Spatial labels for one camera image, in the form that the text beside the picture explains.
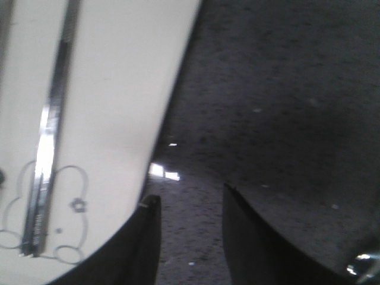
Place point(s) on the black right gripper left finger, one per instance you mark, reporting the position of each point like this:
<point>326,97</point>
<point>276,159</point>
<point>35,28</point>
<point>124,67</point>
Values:
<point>131,256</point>

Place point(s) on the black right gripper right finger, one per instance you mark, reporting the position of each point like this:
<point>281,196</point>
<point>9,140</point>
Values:
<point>257,254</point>

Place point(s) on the cream rabbit print tray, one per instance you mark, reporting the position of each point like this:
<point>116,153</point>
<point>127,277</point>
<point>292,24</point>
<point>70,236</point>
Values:
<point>85,86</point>

